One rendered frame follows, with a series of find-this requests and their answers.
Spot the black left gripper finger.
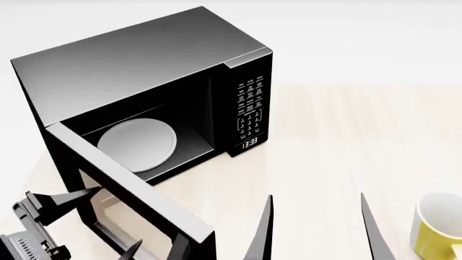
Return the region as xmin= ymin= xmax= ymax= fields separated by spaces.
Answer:
xmin=113 ymin=238 xmax=143 ymax=260
xmin=24 ymin=186 xmax=102 ymax=228

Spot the black microwave oven body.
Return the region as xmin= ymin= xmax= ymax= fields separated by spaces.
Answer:
xmin=9 ymin=5 xmax=274 ymax=186

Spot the white round turntable plate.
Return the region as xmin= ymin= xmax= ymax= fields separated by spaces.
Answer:
xmin=96 ymin=118 xmax=178 ymax=173

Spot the yellow mug with white inside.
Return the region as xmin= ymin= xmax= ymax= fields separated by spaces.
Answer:
xmin=409 ymin=191 xmax=462 ymax=260

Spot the black microwave door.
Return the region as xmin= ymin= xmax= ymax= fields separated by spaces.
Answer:
xmin=45 ymin=121 xmax=217 ymax=260

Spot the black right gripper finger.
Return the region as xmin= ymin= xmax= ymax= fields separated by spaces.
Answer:
xmin=360 ymin=192 xmax=397 ymax=260
xmin=242 ymin=194 xmax=274 ymax=260

